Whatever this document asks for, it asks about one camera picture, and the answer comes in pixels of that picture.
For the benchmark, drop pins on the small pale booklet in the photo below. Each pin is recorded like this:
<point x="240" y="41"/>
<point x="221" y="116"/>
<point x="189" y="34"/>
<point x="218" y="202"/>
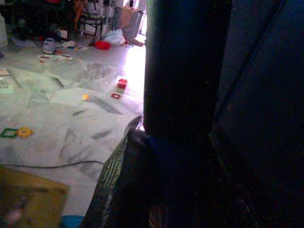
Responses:
<point x="3" y="72"/>

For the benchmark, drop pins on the blue plastic bucket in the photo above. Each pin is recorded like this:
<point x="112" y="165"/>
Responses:
<point x="71" y="221"/>

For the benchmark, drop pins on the dark blue door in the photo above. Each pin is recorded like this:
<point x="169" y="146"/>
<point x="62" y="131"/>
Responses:
<point x="266" y="83"/>

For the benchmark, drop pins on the red plastic bowl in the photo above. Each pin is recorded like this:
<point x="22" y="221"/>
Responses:
<point x="102" y="44"/>

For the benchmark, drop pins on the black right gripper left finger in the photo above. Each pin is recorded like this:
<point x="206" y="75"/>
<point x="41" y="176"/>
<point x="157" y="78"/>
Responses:
<point x="118" y="185"/>

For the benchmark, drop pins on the red toy block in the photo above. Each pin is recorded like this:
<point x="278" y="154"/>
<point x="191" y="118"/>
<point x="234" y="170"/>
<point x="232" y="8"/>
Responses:
<point x="121" y="85"/>

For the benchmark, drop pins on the green square toy frame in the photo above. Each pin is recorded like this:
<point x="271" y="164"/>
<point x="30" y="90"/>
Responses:
<point x="2" y="133"/>

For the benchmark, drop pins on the white plastic bag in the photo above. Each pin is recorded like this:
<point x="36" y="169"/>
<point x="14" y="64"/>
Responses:
<point x="115" y="38"/>

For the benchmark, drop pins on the dark cluttered table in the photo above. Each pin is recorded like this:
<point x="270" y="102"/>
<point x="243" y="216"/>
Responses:
<point x="35" y="21"/>

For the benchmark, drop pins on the small yellow toy piece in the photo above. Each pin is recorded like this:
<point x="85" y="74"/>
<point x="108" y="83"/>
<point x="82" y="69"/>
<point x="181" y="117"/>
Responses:
<point x="85" y="97"/>

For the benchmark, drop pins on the blue pole with black grip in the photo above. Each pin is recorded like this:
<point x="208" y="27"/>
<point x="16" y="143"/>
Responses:
<point x="185" y="71"/>

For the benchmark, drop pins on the black metal chair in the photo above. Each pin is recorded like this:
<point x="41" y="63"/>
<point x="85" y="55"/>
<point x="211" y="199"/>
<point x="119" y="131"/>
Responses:
<point x="91" y="22"/>

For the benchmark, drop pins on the white printed paper sheet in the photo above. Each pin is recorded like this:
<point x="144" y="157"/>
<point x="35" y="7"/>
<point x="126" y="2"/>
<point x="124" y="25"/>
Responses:
<point x="6" y="89"/>

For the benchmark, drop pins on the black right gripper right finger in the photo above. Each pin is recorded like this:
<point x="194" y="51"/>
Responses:
<point x="221" y="194"/>

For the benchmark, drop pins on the yellow toy gear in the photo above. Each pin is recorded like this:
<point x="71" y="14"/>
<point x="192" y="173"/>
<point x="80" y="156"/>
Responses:
<point x="25" y="132"/>

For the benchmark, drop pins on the red square toy frame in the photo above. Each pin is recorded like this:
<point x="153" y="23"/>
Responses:
<point x="112" y="95"/>

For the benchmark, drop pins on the white and red flat toy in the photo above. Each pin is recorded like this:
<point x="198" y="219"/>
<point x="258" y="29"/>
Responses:
<point x="54" y="57"/>

